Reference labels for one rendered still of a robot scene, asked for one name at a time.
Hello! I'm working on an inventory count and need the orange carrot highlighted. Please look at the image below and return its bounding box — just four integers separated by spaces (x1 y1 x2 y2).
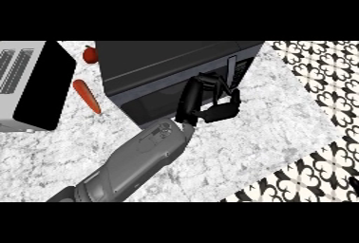
70 79 103 115

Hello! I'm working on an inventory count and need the dark grey microwave door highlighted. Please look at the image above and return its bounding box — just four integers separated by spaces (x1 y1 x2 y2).
103 55 240 129

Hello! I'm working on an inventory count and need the dark grey microwave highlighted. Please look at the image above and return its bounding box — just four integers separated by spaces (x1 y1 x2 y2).
94 41 265 129

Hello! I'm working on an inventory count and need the grey toaster black side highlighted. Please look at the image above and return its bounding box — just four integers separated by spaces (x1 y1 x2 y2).
0 41 78 133

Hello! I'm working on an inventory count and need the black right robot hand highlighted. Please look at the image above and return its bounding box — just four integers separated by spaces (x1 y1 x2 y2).
347 176 359 199

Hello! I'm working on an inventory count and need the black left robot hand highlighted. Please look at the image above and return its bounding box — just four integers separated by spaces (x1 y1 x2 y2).
174 71 242 126

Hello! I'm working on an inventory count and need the red tomato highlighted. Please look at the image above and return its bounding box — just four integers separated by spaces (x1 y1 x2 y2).
81 45 98 65

